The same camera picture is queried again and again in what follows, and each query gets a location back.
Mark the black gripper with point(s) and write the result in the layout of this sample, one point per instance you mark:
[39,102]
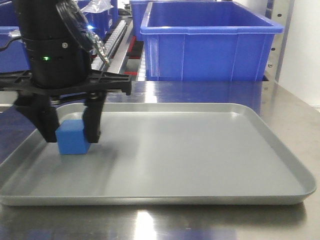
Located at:
[58,67]

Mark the blue foam cube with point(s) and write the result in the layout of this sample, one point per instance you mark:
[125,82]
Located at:
[71,138]

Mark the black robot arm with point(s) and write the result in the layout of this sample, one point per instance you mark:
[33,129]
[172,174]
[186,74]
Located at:
[51,19]

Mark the blue plastic bin left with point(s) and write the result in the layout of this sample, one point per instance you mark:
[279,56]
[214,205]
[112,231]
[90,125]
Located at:
[14,58]

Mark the blue plastic bin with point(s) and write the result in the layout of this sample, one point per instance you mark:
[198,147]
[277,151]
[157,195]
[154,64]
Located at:
[206,41]
[14,58]
[138,17]

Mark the clear plastic bag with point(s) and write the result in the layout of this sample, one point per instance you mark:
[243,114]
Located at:
[97,6]

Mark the blue plastic bin rear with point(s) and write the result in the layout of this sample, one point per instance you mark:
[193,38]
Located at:
[138,17]

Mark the blue plastic bin right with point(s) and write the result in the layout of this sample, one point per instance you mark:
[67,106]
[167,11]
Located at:
[206,41]

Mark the grey metal tray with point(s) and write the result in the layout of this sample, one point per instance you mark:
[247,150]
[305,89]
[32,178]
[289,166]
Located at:
[162,154]

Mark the roller conveyor rail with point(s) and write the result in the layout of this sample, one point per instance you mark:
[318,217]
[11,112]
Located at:
[115,40]

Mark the perforated metal shelf post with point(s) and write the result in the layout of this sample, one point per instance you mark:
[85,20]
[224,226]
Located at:
[281,12]

